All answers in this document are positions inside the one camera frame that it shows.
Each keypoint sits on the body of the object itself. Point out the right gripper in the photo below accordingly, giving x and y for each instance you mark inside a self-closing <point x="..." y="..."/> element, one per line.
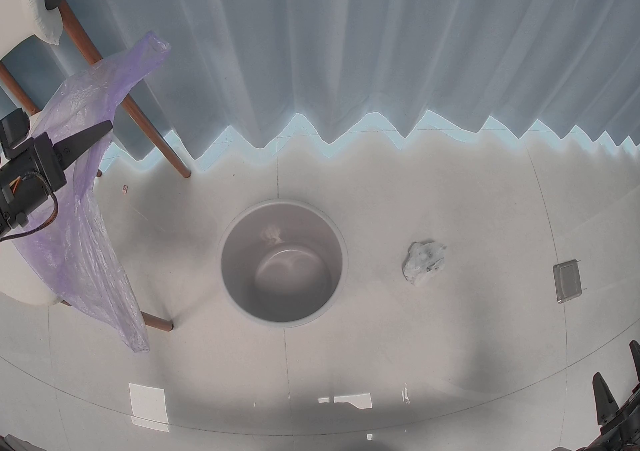
<point x="625" y="426"/>

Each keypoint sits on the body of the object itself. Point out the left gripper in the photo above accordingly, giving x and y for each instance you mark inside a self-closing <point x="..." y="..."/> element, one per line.
<point x="35" y="171"/>

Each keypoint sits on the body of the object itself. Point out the purple plastic bag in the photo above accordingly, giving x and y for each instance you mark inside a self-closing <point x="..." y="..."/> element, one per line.
<point x="80" y="239"/>

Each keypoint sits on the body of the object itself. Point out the white trash bin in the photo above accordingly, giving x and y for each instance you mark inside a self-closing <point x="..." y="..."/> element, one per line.
<point x="235" y="284"/>

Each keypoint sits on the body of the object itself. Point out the white cushioned wooden chair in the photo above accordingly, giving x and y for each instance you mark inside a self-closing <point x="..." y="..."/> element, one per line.
<point x="25" y="3"/>

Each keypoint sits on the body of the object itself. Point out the crumpled white plastic wrapper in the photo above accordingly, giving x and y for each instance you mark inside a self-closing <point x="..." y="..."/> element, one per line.
<point x="424" y="264"/>

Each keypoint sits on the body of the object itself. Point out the white curtain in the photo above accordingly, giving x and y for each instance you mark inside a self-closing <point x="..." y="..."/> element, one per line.
<point x="350" y="28"/>

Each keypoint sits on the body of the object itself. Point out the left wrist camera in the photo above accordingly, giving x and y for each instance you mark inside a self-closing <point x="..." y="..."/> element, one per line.
<point x="12" y="131"/>

